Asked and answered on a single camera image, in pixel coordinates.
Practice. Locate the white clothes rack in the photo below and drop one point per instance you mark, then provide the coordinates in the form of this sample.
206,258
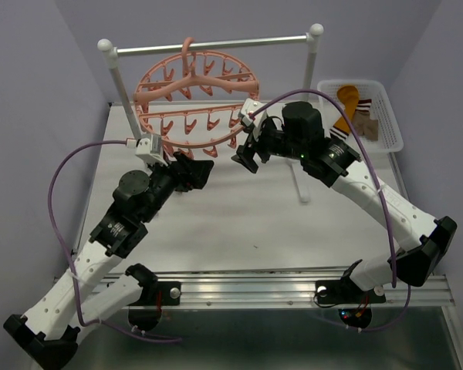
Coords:
112,55

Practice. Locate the aluminium mounting rail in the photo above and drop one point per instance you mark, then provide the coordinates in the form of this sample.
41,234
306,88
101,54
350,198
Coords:
286,289

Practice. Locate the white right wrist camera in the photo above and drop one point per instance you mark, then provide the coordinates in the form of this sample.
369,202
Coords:
250,114

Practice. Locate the brown sock in basket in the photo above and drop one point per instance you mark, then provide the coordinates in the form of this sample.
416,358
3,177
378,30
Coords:
362,122

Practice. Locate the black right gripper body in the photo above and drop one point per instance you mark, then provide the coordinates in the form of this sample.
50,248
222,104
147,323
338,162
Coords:
277,142

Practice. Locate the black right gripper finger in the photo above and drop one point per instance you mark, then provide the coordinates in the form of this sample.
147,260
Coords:
245,157
262,151

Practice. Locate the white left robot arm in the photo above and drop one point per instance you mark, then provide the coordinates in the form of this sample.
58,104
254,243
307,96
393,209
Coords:
50,332

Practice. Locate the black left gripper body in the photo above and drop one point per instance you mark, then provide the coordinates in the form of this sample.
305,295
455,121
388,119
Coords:
164,181

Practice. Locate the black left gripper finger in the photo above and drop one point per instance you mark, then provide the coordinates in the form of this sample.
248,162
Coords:
181,160
198,172

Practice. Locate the white plastic basket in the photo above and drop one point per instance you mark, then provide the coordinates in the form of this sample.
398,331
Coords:
389,138

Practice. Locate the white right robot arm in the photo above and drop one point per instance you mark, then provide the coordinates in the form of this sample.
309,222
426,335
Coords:
422,240

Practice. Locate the mustard yellow sock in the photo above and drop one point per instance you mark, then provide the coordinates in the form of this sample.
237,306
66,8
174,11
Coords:
349,96

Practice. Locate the pink round clip hanger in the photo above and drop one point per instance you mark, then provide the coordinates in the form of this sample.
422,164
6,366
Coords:
191,99

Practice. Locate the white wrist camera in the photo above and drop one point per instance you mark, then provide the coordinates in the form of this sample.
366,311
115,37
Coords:
149,149
250,114

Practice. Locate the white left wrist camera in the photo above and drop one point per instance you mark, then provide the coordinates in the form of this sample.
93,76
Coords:
149,149

